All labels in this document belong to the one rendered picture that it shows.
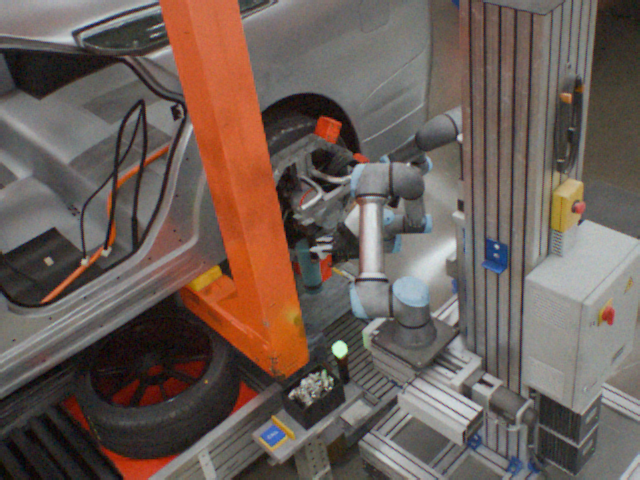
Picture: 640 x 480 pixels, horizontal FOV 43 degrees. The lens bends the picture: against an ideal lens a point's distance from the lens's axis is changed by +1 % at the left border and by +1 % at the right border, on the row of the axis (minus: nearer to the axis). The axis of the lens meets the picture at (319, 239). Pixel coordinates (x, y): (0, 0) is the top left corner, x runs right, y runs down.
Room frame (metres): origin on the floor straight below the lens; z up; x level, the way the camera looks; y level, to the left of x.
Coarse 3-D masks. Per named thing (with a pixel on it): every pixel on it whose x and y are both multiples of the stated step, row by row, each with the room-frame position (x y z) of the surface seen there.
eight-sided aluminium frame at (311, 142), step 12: (300, 144) 2.87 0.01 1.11; (312, 144) 2.86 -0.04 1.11; (324, 144) 2.89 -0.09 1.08; (276, 156) 2.80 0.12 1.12; (288, 156) 2.79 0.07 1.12; (300, 156) 2.82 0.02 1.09; (276, 168) 2.74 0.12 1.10; (348, 168) 2.96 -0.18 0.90; (276, 180) 2.74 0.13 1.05; (348, 204) 2.94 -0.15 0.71; (324, 228) 2.92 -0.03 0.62
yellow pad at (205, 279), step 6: (210, 270) 2.63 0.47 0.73; (216, 270) 2.63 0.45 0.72; (198, 276) 2.60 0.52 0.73; (204, 276) 2.60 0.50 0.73; (210, 276) 2.61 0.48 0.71; (216, 276) 2.62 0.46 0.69; (192, 282) 2.58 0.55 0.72; (198, 282) 2.57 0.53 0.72; (204, 282) 2.59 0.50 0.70; (210, 282) 2.60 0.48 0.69; (192, 288) 2.58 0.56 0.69; (198, 288) 2.57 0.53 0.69
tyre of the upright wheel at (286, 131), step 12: (276, 108) 3.12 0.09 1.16; (288, 108) 3.15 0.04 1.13; (264, 120) 3.01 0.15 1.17; (276, 120) 2.99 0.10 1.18; (288, 120) 2.98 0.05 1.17; (300, 120) 2.98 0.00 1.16; (312, 120) 3.01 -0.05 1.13; (264, 132) 2.91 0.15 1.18; (276, 132) 2.89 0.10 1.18; (288, 132) 2.90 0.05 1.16; (300, 132) 2.93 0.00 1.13; (312, 132) 2.97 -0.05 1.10; (276, 144) 2.86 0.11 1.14; (288, 144) 2.89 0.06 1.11; (336, 144) 3.04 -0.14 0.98
